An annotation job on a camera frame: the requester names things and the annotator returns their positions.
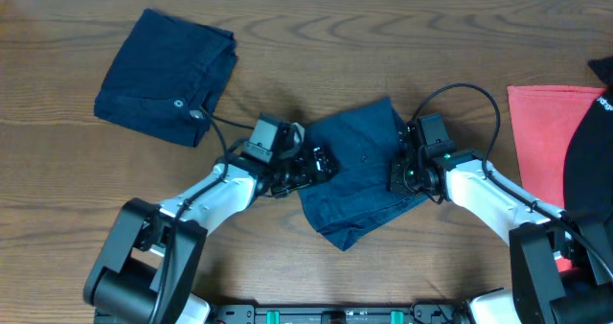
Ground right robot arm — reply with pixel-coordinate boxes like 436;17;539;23
389;143;612;323

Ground blue denim shorts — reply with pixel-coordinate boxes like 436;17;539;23
299;98;426;251

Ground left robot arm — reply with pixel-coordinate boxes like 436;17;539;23
83;146;339;323

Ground black printed garment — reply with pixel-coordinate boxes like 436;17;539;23
563;57;613;216

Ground red cloth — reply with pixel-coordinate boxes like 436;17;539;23
507;84;607;273

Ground folded dark navy shorts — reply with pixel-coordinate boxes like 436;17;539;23
94;9;238;148

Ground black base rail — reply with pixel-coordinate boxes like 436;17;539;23
93;303;473;324

